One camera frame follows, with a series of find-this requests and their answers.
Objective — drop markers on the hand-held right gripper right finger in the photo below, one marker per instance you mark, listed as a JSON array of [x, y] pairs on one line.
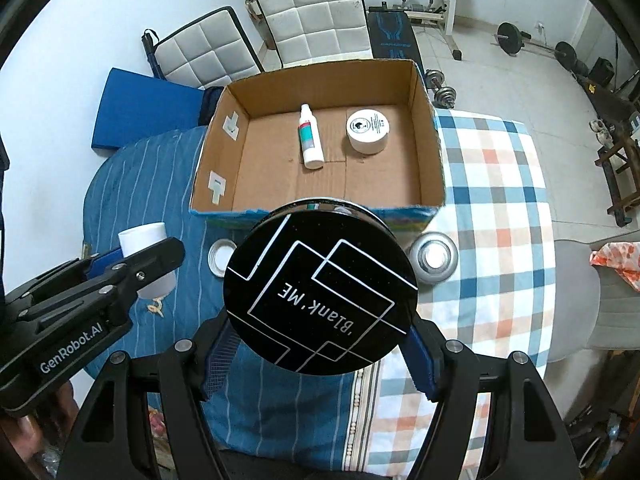
[[419, 366]]

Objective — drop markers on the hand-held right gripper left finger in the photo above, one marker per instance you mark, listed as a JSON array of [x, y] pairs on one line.
[[219, 357]]

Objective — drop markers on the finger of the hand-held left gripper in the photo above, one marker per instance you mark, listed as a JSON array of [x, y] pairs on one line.
[[107, 260], [152, 260]]

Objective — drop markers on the white cup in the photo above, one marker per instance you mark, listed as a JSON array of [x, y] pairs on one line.
[[142, 235]]

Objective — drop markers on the black round tin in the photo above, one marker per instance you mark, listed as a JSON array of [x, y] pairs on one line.
[[320, 290]]

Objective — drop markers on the cardboard box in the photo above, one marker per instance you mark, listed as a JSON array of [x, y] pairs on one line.
[[325, 180]]

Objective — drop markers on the small white lid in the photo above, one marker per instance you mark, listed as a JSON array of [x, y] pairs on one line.
[[220, 259]]

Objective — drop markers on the blue striped cloth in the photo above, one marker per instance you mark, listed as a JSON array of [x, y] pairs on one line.
[[165, 185]]

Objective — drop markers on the white adhesive hook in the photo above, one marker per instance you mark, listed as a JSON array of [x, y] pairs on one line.
[[231, 125], [216, 187]]

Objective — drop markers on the silver metal can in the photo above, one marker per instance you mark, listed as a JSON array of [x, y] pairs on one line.
[[432, 257]]

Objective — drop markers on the blue folded mat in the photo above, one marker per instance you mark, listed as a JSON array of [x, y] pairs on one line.
[[145, 110]]

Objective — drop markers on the checked tablecloth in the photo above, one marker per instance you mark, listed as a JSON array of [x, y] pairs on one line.
[[495, 220]]

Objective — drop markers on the grey chair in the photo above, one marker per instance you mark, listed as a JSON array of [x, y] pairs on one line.
[[575, 305]]

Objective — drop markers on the white spray bottle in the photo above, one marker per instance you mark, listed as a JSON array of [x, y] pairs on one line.
[[310, 135]]

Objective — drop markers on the white quilted chair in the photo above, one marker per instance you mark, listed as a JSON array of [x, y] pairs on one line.
[[312, 15], [205, 52]]

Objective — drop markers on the orange patterned cloth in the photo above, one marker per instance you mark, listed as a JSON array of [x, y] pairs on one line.
[[620, 262]]

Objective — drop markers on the white round jar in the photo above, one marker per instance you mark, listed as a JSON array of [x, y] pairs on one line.
[[367, 132]]

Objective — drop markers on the metal dumbbell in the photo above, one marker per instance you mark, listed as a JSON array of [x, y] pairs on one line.
[[444, 97], [434, 79]]

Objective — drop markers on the wooden stool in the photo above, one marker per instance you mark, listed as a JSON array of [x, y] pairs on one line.
[[620, 170]]

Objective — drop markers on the black blue weight bench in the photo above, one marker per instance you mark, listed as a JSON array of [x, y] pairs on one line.
[[395, 35]]

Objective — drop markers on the barbell on floor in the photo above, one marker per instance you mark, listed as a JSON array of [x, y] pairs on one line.
[[530, 42]]

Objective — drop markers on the black speaker box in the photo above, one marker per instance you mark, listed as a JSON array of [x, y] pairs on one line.
[[603, 71]]

